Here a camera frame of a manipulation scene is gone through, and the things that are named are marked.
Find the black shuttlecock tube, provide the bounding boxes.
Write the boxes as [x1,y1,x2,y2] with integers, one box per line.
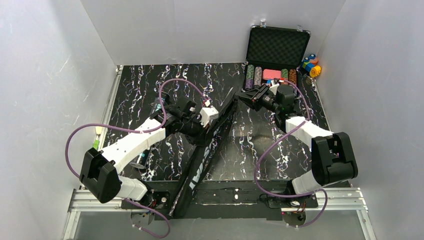
[130,92,170,170]

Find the black racket bag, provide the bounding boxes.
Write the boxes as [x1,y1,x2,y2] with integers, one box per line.
[167,87,238,218]

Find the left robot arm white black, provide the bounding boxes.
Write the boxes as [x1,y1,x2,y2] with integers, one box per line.
[79,97,219,204]

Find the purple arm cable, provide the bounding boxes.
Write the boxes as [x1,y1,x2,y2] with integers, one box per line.
[254,79,329,229]
[64,78,211,239]

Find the beige block on rail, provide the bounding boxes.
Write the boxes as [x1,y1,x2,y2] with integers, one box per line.
[95,126,103,135]

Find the pink card deck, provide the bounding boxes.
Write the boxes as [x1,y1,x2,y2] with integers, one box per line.
[262,69,281,81]

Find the black poker chip case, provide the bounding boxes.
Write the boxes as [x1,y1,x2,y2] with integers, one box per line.
[243,25,311,91]

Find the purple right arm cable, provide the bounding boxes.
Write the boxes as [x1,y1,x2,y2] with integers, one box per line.
[254,79,329,229]

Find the green clip on rail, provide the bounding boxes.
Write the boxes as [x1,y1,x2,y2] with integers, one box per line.
[92,139,100,150]

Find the colourful toy blocks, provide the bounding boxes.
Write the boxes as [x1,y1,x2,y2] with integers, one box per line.
[300,54,322,78]

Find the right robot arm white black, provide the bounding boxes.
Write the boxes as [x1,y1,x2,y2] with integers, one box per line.
[236,83,359,199]

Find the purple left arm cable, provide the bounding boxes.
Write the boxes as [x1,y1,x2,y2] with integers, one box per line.
[64,78,211,239]

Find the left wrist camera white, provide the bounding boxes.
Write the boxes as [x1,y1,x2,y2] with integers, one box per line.
[199,107,219,128]

